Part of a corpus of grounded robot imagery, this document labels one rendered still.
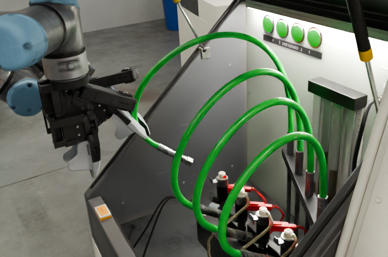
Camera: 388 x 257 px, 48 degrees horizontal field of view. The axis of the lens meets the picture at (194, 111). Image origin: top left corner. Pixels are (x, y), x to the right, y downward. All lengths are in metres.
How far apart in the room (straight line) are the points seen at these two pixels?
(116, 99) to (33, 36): 0.23
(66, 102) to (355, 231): 0.53
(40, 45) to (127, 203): 0.78
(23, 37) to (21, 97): 0.30
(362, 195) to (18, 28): 0.55
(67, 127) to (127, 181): 0.53
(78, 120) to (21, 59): 0.20
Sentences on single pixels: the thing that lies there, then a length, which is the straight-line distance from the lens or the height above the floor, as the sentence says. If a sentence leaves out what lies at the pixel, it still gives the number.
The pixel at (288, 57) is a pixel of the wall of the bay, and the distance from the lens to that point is 1.18.
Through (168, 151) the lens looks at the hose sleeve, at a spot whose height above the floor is 1.14.
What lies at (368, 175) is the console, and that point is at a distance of 0.72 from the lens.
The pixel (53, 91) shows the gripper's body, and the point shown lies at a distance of 0.79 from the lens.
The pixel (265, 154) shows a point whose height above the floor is 1.30.
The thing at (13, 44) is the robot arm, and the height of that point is 1.51.
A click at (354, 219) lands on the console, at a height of 1.21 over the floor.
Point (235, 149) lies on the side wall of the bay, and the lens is 1.44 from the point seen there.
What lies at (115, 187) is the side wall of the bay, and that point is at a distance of 1.30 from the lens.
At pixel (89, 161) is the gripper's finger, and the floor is 1.25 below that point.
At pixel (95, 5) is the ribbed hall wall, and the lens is 7.59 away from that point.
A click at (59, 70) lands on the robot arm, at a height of 1.44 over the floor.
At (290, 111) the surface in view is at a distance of 1.07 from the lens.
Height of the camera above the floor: 1.66
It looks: 24 degrees down
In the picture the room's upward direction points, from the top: 4 degrees counter-clockwise
